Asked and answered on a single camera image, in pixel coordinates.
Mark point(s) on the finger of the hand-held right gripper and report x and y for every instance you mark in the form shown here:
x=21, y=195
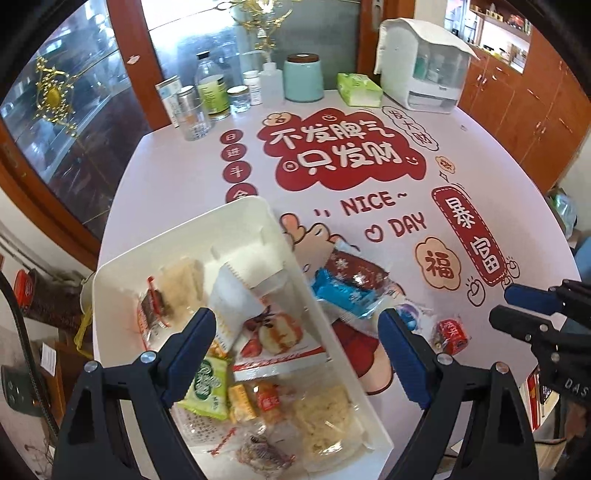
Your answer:
x=531, y=297
x=512, y=323

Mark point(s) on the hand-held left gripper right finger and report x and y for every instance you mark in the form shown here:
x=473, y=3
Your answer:
x=406, y=360

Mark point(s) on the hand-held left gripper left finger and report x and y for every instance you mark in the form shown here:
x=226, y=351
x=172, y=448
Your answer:
x=189, y=355

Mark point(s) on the green snack packet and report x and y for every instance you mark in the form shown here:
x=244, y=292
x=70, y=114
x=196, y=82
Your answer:
x=207, y=383

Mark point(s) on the round blueberry cake packet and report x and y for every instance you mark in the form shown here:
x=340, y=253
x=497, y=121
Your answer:
x=411, y=318

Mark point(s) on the small red candy packet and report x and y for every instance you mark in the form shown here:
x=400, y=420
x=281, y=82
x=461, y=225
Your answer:
x=450, y=334

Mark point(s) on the brown bar snack packet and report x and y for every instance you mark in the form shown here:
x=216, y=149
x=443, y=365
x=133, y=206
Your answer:
x=150, y=309

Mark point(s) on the clear printed snack packet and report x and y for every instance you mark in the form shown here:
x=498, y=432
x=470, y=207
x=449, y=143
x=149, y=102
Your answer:
x=203, y=427

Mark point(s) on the small crumbly rice cake packet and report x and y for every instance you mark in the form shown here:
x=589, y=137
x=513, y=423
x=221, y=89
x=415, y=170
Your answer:
x=182, y=277

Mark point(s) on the apple picture snack packet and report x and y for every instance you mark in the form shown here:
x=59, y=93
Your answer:
x=277, y=337

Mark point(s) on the blue snack packet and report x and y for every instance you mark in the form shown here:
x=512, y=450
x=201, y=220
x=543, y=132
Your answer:
x=344, y=295

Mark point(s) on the orange snack packet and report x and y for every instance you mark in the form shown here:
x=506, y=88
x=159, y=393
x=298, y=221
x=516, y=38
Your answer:
x=270, y=399

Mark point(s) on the large crumbly rice cake packet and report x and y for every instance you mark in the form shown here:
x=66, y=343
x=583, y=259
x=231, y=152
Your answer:
x=323, y=420

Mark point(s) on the red snowflake snack packet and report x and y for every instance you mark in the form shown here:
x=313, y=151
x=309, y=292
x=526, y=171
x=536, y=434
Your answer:
x=355, y=270

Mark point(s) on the dark brown snack packet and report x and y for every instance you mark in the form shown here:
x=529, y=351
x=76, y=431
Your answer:
x=263, y=450

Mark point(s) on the white plastic storage bin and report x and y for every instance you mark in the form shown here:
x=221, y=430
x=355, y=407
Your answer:
x=240, y=230

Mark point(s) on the green plastic bag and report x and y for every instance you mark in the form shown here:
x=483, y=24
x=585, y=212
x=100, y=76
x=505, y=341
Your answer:
x=565, y=210

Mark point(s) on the wooden cabinet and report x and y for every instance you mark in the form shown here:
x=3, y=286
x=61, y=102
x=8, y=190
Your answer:
x=521, y=106

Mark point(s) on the clear drinking glass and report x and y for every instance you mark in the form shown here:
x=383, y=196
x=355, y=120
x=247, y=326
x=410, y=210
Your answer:
x=196, y=122

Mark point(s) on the white cosmetic organizer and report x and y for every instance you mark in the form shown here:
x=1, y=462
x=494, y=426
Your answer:
x=425, y=64

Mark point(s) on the white and blue carton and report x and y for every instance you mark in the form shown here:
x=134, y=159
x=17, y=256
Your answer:
x=170, y=99

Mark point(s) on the silver metal can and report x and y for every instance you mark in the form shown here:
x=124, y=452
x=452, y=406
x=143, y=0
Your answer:
x=187, y=98

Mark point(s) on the glass display cabinet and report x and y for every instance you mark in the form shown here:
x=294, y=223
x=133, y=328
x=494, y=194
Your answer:
x=92, y=115

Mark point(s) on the small glass jar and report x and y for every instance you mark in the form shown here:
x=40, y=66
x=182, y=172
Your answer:
x=240, y=99

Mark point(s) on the clear bottle with green label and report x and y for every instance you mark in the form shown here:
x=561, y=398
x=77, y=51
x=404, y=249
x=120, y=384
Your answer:
x=212, y=85

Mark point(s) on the green tissue pack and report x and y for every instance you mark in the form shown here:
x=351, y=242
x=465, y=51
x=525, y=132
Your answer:
x=358, y=87

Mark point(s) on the white pill bottle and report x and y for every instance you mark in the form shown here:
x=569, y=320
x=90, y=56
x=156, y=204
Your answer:
x=253, y=87

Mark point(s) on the white squeeze bottle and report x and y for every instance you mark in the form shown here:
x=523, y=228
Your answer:
x=271, y=81

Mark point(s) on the gold hanging ornament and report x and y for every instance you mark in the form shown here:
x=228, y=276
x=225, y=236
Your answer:
x=51, y=97

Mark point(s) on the teal canister with brown lid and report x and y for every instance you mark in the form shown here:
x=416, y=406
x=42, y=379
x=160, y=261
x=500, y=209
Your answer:
x=303, y=78

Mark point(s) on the gold branch ornament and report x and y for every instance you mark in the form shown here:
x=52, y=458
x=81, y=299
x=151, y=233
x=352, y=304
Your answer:
x=258, y=23

